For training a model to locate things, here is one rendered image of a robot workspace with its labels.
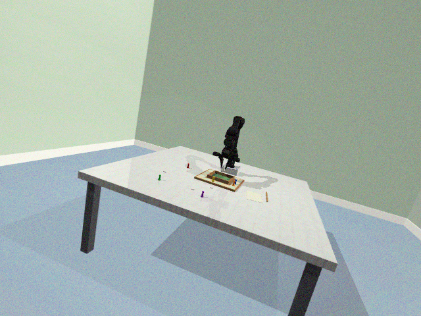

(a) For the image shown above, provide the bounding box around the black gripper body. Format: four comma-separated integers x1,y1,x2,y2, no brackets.
212,146,240,163

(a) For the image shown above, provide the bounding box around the wooden tray with green floor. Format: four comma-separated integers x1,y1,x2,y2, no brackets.
196,169,243,190

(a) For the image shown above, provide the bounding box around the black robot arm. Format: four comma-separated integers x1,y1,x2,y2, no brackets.
221,116,245,168

